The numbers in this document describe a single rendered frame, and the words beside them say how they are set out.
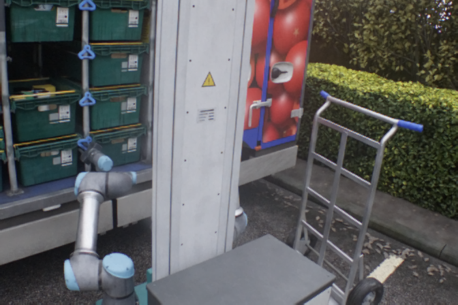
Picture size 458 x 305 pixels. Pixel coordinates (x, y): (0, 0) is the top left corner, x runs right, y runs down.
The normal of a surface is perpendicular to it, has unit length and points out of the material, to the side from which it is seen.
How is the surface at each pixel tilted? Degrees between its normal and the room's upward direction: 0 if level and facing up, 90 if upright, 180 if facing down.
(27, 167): 96
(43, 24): 98
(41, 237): 90
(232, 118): 90
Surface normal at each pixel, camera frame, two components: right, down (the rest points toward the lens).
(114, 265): 0.21, -0.95
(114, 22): 0.69, 0.27
